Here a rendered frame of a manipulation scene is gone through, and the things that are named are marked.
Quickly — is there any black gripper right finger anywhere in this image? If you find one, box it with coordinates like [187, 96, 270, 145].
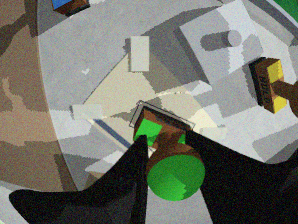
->
[185, 131, 298, 224]

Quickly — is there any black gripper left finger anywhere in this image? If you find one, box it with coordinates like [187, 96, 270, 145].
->
[8, 133, 148, 224]

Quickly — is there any tan rectangular board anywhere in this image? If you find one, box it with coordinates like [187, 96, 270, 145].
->
[0, 0, 77, 192]

